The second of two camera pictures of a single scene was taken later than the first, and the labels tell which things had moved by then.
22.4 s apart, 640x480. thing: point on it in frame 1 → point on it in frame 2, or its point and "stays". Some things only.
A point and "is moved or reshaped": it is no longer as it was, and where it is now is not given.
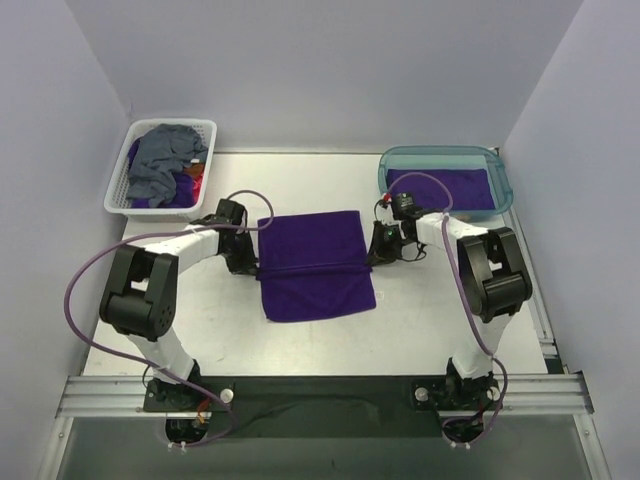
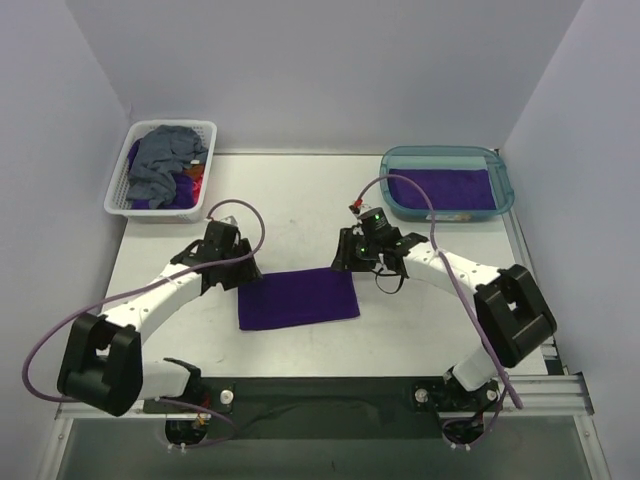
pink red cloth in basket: [196, 171] stays
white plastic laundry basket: [117, 200] stays
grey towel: [162, 151] stays
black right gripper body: [379, 250] → [347, 254]
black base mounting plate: [326, 407] stays
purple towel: [314, 265] is moved or reshaped
